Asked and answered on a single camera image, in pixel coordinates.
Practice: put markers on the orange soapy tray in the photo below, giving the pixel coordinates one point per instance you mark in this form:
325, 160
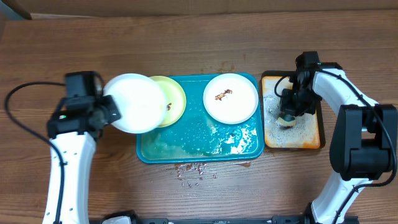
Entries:
306, 133

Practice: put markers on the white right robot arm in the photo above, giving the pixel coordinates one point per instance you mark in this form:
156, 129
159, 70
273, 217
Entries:
363, 148

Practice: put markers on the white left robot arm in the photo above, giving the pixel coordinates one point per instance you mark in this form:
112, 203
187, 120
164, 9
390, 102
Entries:
73, 138

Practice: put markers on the green yellow sponge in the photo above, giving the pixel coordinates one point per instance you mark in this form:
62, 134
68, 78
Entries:
286, 120

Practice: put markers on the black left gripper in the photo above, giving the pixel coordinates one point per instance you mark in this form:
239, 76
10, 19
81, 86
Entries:
110, 102

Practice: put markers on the white plate with sauce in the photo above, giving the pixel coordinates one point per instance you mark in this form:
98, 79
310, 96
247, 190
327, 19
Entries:
230, 98

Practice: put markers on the teal plastic tray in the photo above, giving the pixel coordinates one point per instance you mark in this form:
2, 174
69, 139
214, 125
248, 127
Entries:
196, 136

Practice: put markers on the yellow plate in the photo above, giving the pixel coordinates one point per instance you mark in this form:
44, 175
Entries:
176, 99

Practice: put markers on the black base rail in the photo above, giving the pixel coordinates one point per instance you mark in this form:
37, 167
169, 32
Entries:
133, 218

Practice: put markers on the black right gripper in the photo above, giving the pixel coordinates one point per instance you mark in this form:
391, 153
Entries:
286, 107

